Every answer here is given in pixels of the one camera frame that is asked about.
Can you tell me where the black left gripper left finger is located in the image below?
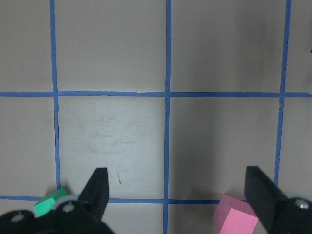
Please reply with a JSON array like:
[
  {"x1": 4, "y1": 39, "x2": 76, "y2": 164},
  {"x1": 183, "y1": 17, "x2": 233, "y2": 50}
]
[{"x1": 0, "y1": 168, "x2": 113, "y2": 234}]

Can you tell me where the pink foam cube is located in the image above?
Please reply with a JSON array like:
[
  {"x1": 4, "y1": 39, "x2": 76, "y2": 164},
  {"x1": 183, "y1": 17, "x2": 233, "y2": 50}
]
[{"x1": 213, "y1": 194, "x2": 259, "y2": 234}]

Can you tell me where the green foam cube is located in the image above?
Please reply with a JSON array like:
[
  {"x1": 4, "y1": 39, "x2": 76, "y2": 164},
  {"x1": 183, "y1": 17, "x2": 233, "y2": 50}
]
[{"x1": 33, "y1": 187, "x2": 68, "y2": 217}]

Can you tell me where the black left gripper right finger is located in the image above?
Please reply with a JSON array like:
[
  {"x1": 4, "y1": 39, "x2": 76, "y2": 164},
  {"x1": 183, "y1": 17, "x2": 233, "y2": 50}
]
[{"x1": 244, "y1": 166, "x2": 312, "y2": 234}]

